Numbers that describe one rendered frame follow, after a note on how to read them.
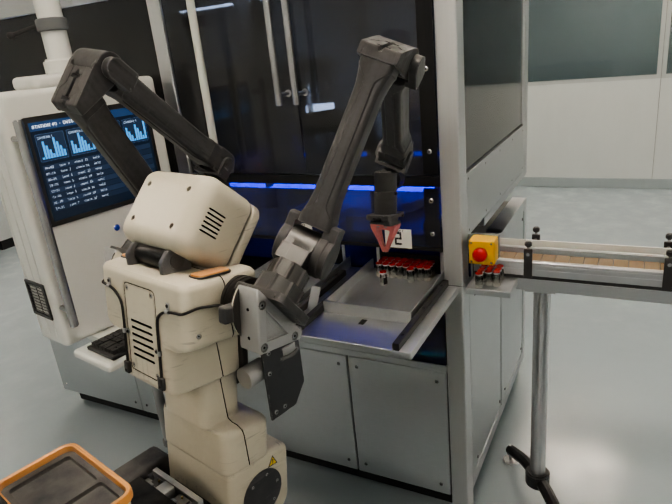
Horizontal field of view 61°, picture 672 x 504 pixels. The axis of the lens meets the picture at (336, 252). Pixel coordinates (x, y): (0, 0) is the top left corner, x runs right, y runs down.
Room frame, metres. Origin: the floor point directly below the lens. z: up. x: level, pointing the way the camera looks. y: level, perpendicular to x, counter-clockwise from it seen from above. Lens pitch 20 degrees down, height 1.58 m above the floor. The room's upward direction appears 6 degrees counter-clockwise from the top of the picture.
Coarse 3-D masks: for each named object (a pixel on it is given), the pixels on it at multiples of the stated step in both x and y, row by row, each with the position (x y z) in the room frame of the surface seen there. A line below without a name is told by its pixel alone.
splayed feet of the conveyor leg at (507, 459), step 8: (512, 448) 1.78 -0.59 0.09; (504, 456) 1.82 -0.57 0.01; (512, 456) 1.74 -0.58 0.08; (520, 456) 1.70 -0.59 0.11; (528, 456) 1.69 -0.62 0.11; (512, 464) 1.78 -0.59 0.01; (520, 464) 1.68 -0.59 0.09; (528, 464) 1.63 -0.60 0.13; (528, 472) 1.58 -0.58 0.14; (528, 480) 1.57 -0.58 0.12; (536, 480) 1.55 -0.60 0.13; (544, 480) 1.55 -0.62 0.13; (536, 488) 1.55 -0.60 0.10; (544, 488) 1.52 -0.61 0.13; (544, 496) 1.50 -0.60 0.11; (552, 496) 1.49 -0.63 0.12
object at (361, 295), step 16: (368, 272) 1.72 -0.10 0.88; (352, 288) 1.61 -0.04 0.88; (368, 288) 1.60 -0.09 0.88; (384, 288) 1.58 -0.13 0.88; (400, 288) 1.57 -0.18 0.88; (416, 288) 1.56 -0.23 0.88; (432, 288) 1.49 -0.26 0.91; (336, 304) 1.45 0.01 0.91; (352, 304) 1.42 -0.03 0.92; (368, 304) 1.48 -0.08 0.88; (384, 304) 1.47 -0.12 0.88; (400, 304) 1.46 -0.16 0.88; (416, 304) 1.38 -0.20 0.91; (384, 320) 1.38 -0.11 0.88; (400, 320) 1.36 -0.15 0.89
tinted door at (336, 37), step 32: (288, 0) 1.78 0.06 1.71; (320, 0) 1.73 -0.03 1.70; (352, 0) 1.69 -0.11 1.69; (384, 0) 1.64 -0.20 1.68; (320, 32) 1.74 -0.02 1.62; (352, 32) 1.69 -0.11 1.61; (384, 32) 1.64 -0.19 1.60; (320, 64) 1.74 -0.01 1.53; (352, 64) 1.69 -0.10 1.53; (320, 96) 1.75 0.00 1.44; (416, 96) 1.60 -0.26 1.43; (320, 128) 1.75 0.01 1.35; (416, 128) 1.60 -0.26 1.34; (320, 160) 1.76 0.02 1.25; (416, 160) 1.61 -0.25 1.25
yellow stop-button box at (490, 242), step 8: (472, 240) 1.52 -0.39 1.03; (480, 240) 1.51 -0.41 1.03; (488, 240) 1.50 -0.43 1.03; (496, 240) 1.51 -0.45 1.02; (472, 248) 1.52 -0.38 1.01; (488, 248) 1.49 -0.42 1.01; (496, 248) 1.51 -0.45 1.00; (488, 256) 1.49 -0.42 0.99; (496, 256) 1.51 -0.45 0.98; (488, 264) 1.49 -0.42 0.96
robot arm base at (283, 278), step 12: (276, 264) 0.92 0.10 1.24; (288, 264) 0.91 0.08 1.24; (264, 276) 0.90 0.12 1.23; (276, 276) 0.89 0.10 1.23; (288, 276) 0.90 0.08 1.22; (300, 276) 0.91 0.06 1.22; (264, 288) 0.87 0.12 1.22; (276, 288) 0.88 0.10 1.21; (288, 288) 0.88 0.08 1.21; (300, 288) 0.91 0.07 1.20; (276, 300) 0.84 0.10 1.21; (288, 300) 0.85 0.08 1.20; (288, 312) 0.86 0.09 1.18; (300, 312) 0.86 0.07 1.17; (300, 324) 0.88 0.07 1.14
